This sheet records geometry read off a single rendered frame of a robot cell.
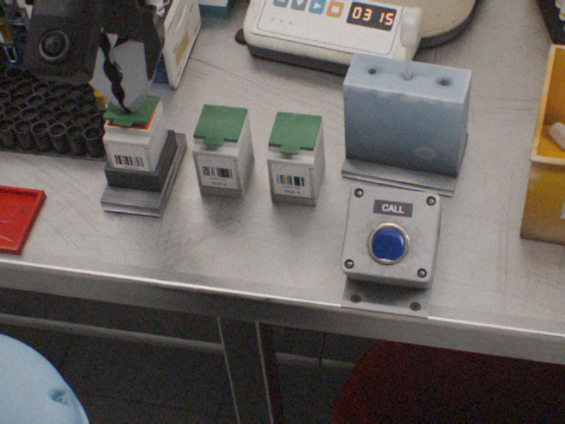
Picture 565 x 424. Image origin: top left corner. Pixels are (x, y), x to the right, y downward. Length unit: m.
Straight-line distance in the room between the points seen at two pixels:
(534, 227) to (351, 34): 0.26
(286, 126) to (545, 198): 0.22
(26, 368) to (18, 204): 0.43
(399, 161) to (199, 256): 0.19
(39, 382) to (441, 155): 0.47
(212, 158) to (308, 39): 0.18
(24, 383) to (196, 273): 0.36
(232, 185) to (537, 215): 0.26
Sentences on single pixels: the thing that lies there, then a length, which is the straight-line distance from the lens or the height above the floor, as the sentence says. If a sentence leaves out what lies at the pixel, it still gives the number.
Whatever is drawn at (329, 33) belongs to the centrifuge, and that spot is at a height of 0.92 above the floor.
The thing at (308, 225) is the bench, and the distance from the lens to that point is 0.92.
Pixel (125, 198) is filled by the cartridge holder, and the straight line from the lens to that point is 0.94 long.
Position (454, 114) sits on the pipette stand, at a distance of 0.88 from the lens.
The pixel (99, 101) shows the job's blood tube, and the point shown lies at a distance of 0.99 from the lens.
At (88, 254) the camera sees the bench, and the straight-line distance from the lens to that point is 0.93.
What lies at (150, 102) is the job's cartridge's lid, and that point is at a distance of 0.92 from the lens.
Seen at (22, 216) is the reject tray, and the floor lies 0.88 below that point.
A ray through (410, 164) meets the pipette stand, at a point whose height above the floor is 0.89.
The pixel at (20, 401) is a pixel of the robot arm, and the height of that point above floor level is 1.13.
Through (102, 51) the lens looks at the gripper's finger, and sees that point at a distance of 0.85.
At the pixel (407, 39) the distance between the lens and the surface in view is 0.86.
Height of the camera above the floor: 1.59
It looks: 50 degrees down
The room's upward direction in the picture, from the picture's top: 6 degrees counter-clockwise
